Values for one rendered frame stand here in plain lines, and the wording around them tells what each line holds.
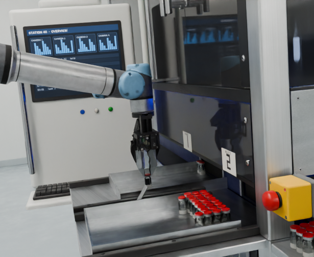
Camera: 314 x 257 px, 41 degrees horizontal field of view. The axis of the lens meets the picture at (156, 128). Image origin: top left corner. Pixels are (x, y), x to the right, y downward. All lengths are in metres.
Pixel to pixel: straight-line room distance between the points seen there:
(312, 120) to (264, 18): 0.24
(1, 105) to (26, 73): 5.35
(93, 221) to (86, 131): 0.73
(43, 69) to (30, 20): 0.77
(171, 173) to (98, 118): 0.45
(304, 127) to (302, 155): 0.06
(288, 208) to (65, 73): 0.61
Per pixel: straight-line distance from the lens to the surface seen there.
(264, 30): 0.89
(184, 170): 1.56
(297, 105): 0.93
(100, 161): 1.85
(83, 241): 1.05
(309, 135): 0.96
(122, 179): 1.51
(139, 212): 1.18
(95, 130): 1.82
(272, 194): 0.86
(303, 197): 0.87
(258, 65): 0.90
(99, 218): 1.17
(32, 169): 1.79
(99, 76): 1.10
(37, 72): 1.06
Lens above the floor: 1.28
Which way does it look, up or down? 9 degrees down
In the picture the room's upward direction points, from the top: 5 degrees counter-clockwise
